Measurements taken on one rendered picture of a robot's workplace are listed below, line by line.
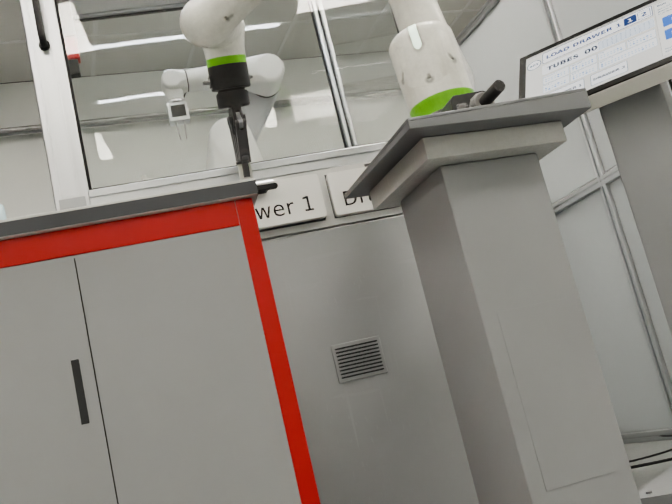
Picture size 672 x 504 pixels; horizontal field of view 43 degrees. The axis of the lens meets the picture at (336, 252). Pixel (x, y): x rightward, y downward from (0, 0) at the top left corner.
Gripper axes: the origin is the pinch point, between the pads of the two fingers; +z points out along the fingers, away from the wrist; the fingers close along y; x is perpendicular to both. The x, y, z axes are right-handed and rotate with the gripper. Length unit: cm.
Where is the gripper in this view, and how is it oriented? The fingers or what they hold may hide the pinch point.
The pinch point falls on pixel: (246, 177)
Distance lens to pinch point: 201.8
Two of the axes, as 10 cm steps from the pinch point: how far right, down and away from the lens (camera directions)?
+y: 2.5, 1.0, -9.6
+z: 1.5, 9.8, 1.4
